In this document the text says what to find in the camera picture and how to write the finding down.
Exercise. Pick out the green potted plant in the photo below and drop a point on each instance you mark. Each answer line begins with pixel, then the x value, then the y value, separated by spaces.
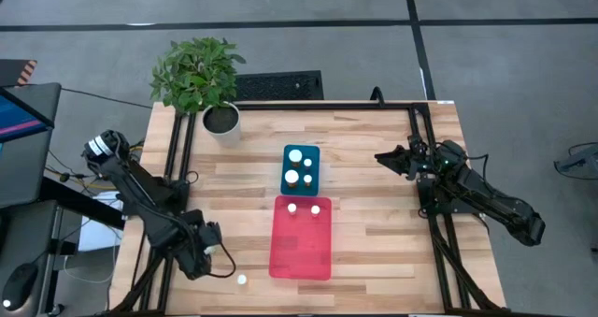
pixel 196 74

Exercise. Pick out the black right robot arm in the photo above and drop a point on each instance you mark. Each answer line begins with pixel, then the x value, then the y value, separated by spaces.
pixel 490 200

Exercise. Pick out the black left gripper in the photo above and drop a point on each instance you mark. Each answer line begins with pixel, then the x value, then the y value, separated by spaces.
pixel 196 261

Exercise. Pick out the hazard-striped floor mat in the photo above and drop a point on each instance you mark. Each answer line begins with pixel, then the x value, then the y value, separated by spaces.
pixel 21 71

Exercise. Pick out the black perforated floor mat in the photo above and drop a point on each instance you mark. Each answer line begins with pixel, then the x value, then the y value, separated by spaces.
pixel 280 85

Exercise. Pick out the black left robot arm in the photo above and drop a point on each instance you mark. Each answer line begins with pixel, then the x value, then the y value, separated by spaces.
pixel 140 191

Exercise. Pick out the pink translucent plastic bin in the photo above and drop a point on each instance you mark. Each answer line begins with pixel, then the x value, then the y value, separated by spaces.
pixel 301 247

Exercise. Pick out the black chair base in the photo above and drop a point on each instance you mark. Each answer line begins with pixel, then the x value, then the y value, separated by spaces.
pixel 579 162

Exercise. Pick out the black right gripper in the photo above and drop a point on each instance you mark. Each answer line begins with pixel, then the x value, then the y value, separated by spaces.
pixel 422 162

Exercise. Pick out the computer monitor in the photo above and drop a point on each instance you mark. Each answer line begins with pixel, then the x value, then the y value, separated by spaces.
pixel 23 111

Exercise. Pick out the black aluminium table frame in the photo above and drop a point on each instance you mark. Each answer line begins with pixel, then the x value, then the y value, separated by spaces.
pixel 327 106

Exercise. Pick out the large white-capped medicine bottle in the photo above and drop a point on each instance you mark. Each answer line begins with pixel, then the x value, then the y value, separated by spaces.
pixel 294 156
pixel 292 177

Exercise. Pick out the white box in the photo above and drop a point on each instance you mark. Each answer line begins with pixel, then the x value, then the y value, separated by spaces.
pixel 100 223

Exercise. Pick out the teal plastic bin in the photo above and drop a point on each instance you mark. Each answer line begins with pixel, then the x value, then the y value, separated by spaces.
pixel 299 191

